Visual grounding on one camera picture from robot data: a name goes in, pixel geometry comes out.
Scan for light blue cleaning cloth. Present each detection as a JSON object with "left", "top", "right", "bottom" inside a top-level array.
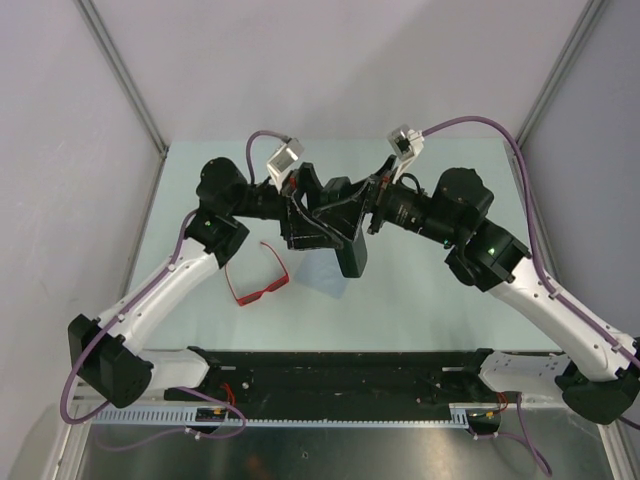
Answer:
[{"left": 294, "top": 250, "right": 349, "bottom": 300}]

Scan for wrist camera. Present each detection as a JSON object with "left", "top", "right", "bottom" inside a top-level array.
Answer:
[
  {"left": 387, "top": 124, "right": 424, "bottom": 183},
  {"left": 266, "top": 138, "right": 304, "bottom": 191}
]

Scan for red sunglasses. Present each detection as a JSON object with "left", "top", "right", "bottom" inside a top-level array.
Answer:
[{"left": 224, "top": 240, "right": 290, "bottom": 307}]

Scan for dark green glasses case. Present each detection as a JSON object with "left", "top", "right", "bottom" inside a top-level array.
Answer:
[{"left": 319, "top": 177, "right": 370, "bottom": 279}]

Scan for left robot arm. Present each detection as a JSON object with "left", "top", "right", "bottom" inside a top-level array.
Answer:
[{"left": 61, "top": 157, "right": 350, "bottom": 408}]

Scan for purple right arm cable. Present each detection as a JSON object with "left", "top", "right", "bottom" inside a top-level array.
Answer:
[{"left": 422, "top": 115, "right": 640, "bottom": 476}]

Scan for grey slotted cable duct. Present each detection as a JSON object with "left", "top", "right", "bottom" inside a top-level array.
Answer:
[{"left": 94, "top": 405, "right": 500, "bottom": 428}]

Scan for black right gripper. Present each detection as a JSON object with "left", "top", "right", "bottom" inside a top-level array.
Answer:
[{"left": 312, "top": 156, "right": 459, "bottom": 247}]

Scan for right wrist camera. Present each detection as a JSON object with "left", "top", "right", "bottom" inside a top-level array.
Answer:
[{"left": 387, "top": 124, "right": 424, "bottom": 183}]

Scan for aluminium frame post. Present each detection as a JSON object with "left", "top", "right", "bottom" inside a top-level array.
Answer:
[
  {"left": 73, "top": 0, "right": 169, "bottom": 160},
  {"left": 516, "top": 0, "right": 610, "bottom": 150}
]

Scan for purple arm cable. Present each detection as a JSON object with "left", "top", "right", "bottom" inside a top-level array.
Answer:
[
  {"left": 58, "top": 130, "right": 289, "bottom": 441},
  {"left": 422, "top": 115, "right": 640, "bottom": 476}
]

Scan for left aluminium frame post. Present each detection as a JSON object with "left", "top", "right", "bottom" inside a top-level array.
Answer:
[{"left": 73, "top": 0, "right": 169, "bottom": 160}]

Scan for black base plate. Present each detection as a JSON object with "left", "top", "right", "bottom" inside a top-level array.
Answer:
[{"left": 102, "top": 347, "right": 586, "bottom": 421}]

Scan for right aluminium frame post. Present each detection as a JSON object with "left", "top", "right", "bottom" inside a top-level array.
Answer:
[{"left": 516, "top": 0, "right": 610, "bottom": 150}]

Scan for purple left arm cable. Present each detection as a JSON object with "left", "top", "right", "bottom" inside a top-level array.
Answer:
[{"left": 58, "top": 130, "right": 289, "bottom": 441}]

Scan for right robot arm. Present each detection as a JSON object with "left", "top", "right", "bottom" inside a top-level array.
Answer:
[{"left": 308, "top": 158, "right": 639, "bottom": 425}]

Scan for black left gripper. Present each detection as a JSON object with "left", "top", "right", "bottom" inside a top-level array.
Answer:
[{"left": 228, "top": 163, "right": 343, "bottom": 251}]

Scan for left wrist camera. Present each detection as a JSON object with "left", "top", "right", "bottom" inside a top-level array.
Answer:
[{"left": 266, "top": 138, "right": 304, "bottom": 191}]

